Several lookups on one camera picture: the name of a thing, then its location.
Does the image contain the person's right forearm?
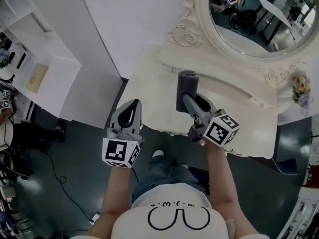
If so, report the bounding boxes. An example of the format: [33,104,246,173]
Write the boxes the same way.
[205,140,248,225]

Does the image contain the black floor cable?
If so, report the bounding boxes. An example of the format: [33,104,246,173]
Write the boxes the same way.
[44,149,93,222]

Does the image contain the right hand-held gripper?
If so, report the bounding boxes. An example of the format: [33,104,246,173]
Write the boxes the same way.
[181,92,241,149]

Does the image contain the flat wooden box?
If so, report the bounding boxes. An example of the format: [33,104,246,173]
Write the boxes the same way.
[25,63,49,94]

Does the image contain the person's blue jeans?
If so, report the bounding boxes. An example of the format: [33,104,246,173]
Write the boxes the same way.
[130,155,208,209]

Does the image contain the pink and white flower bouquet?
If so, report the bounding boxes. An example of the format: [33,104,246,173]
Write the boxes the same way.
[291,73,312,109]

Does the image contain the person's left forearm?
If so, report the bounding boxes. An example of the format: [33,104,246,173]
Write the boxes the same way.
[85,166,137,237]

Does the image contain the person's white printed shirt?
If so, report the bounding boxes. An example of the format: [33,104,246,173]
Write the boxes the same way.
[110,182,271,239]

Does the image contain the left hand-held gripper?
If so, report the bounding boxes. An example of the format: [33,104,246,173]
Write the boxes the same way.
[102,99,145,170]

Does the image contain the oval mirror with ornate frame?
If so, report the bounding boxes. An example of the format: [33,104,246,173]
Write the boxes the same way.
[171,0,319,85]

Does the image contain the white shelf cabinet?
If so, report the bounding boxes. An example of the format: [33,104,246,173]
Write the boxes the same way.
[0,0,83,122]

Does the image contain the cream tabletop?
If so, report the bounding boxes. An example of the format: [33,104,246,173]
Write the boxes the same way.
[123,45,279,159]

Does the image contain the grey cloth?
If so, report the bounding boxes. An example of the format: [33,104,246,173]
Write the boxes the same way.
[175,69,200,114]

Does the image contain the blue flowers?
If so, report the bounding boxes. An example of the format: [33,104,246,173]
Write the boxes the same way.
[0,47,11,70]

